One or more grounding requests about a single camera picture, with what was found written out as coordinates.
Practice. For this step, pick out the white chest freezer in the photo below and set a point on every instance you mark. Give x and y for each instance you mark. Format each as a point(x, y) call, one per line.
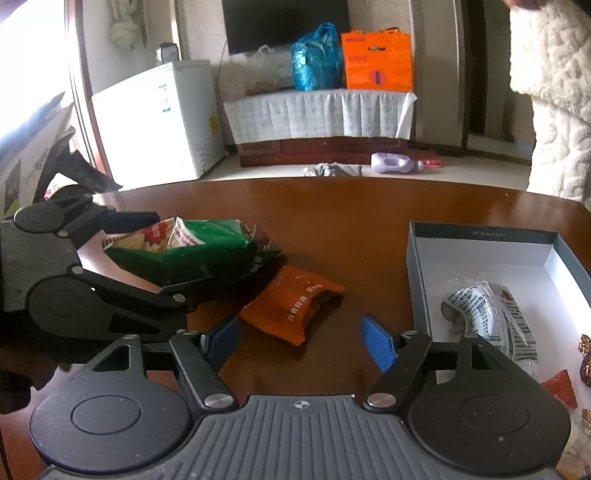
point(160, 126)

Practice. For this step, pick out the black television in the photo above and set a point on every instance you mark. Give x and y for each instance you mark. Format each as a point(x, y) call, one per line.
point(250, 24)

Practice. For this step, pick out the small red candy wrapper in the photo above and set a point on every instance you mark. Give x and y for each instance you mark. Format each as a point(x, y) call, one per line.
point(560, 386)

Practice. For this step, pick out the clear plastic bag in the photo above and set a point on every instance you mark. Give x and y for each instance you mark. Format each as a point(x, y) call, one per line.
point(263, 71)

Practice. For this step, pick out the grey rag on floor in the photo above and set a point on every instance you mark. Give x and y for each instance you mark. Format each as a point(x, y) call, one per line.
point(334, 169)

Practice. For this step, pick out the purple detergent bottle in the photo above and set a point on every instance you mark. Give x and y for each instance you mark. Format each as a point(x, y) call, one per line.
point(392, 163)

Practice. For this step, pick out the white printed snack packet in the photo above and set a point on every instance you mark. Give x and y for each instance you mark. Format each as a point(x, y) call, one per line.
point(491, 311)

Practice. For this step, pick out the grey cardboard box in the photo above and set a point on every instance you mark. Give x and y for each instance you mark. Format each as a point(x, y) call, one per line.
point(537, 279)

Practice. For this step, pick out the dark wooden tv cabinet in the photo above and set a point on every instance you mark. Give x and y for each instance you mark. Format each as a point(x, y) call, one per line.
point(345, 150)

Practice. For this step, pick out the orange snack packet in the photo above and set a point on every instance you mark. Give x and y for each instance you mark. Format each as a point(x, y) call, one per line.
point(285, 307)

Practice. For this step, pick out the white lace cloth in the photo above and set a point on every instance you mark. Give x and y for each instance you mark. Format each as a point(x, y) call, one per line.
point(292, 114)

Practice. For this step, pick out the blue plastic bag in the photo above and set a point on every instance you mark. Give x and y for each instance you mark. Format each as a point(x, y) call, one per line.
point(317, 61)

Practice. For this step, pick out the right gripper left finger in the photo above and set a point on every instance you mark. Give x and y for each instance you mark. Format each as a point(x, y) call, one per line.
point(199, 357)

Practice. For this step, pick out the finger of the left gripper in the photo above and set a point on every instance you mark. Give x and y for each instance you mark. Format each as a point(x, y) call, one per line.
point(78, 217)
point(83, 305)

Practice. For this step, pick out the person in white pajamas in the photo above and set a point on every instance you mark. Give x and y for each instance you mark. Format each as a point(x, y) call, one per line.
point(550, 63)

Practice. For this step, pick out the green chip bag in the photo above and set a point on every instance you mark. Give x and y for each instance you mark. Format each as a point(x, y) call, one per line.
point(176, 251)

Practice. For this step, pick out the tied beige curtain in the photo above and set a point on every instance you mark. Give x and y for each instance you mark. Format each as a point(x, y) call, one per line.
point(123, 31)

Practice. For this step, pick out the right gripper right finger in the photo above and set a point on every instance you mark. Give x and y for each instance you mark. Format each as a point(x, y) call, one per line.
point(402, 359)

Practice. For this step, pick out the orange paper bag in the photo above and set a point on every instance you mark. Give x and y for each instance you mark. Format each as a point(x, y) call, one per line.
point(378, 60)

